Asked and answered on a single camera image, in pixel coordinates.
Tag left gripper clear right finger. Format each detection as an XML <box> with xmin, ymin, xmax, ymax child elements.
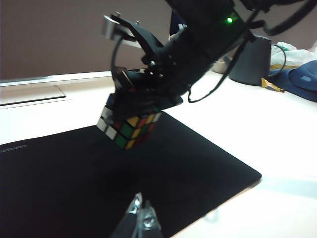
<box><xmin>137</xmin><ymin>199</ymin><xmax>163</xmax><ymax>238</ymax></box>

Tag left gripper clear left finger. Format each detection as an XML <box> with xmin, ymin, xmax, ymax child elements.
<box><xmin>110</xmin><ymin>192</ymin><xmax>143</xmax><ymax>238</ymax></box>

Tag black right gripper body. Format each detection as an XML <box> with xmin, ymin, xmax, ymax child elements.
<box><xmin>130</xmin><ymin>21</ymin><xmax>250</xmax><ymax>96</ymax></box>

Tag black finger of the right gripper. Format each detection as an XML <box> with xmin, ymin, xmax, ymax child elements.
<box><xmin>112</xmin><ymin>69</ymin><xmax>136</xmax><ymax>94</ymax></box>
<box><xmin>112</xmin><ymin>90</ymin><xmax>184</xmax><ymax>119</ymax></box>

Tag multicolour puzzle cube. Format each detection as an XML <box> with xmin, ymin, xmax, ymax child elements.
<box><xmin>96</xmin><ymin>93</ymin><xmax>162</xmax><ymax>151</ymax></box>

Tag black mouse pad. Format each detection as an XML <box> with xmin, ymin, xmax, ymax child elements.
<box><xmin>0</xmin><ymin>111</ymin><xmax>263</xmax><ymax>238</ymax></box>

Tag beige paper bowl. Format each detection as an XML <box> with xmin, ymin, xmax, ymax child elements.
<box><xmin>212</xmin><ymin>59</ymin><xmax>227</xmax><ymax>73</ymax></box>

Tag gray desk divider panel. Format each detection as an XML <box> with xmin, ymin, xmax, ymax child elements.
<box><xmin>0</xmin><ymin>0</ymin><xmax>174</xmax><ymax>84</ymax></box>

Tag yellow snack packet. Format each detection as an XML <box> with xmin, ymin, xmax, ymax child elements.
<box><xmin>261</xmin><ymin>78</ymin><xmax>285</xmax><ymax>93</ymax></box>

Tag white plastic bag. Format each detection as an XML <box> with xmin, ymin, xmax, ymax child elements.
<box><xmin>269</xmin><ymin>41</ymin><xmax>317</xmax><ymax>70</ymax></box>

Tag black camera cable loop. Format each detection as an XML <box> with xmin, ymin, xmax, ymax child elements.
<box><xmin>110</xmin><ymin>37</ymin><xmax>124</xmax><ymax>84</ymax></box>

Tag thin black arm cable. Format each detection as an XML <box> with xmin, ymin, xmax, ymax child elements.
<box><xmin>187</xmin><ymin>0</ymin><xmax>263</xmax><ymax>104</ymax></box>

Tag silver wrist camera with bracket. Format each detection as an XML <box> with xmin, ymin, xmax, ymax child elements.
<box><xmin>102</xmin><ymin>11</ymin><xmax>165</xmax><ymax>59</ymax></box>

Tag white desk cable flap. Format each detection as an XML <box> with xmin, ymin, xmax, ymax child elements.
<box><xmin>0</xmin><ymin>85</ymin><xmax>67</xmax><ymax>107</ymax></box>

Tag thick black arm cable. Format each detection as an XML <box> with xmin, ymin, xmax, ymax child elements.
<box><xmin>261</xmin><ymin>0</ymin><xmax>317</xmax><ymax>36</ymax></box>

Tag brown divider with grey frame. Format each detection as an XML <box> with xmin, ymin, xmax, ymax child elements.
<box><xmin>232</xmin><ymin>0</ymin><xmax>317</xmax><ymax>54</ymax></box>

